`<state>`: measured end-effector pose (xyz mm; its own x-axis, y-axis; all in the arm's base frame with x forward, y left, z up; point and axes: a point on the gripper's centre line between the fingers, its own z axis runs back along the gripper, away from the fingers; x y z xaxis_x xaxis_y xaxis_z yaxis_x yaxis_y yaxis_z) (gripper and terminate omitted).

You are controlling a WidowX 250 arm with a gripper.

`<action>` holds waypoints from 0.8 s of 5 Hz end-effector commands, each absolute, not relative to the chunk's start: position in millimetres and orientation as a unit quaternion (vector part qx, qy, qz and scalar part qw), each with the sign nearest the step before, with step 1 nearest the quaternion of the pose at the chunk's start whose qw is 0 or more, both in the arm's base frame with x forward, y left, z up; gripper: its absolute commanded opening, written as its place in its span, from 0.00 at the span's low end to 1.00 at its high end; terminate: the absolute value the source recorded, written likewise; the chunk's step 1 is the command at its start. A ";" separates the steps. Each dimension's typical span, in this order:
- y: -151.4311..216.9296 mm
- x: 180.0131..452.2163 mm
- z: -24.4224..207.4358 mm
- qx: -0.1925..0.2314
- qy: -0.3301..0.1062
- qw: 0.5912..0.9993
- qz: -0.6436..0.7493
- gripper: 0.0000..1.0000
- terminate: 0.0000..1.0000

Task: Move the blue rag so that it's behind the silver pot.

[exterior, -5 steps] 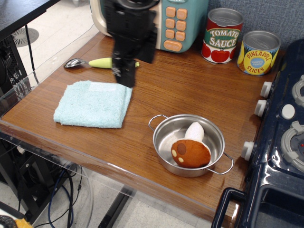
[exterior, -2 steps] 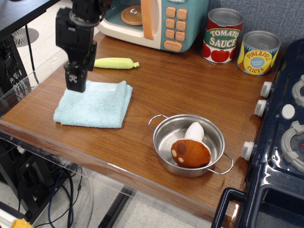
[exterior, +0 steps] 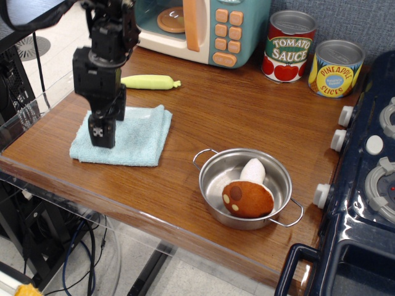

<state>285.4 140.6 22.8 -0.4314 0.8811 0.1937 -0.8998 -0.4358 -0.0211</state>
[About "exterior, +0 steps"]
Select pineapple slices can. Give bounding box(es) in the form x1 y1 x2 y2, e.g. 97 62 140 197
308 39 365 99

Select small steel pot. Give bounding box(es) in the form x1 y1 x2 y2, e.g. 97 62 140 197
193 148 304 231

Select light blue towel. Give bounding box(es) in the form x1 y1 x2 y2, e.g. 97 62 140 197
69 105 172 167

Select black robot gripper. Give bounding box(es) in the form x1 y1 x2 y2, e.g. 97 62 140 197
72 47 127 149

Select spoon with green handle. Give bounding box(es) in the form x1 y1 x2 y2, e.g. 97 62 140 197
121 75 181 90

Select dark blue toy stove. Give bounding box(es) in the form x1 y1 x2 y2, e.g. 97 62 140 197
275 51 394 295

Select tomato sauce can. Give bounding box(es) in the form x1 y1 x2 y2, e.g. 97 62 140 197
262 10 317 83

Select clear acrylic table guard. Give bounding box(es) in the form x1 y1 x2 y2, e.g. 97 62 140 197
1 47 282 284

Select black cable bundle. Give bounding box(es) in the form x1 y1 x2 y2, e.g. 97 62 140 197
0 0 90 32

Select toy microwave oven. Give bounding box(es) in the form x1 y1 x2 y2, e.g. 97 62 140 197
135 1 271 68

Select plush mushroom toy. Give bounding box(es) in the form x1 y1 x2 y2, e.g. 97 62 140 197
222 158 274 219

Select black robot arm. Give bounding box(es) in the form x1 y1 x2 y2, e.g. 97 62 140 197
73 1 140 149

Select black desk at left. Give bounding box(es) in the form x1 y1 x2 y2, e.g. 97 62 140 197
1 1 75 125

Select blue floor cable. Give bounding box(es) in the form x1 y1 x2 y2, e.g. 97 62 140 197
61 215 96 296

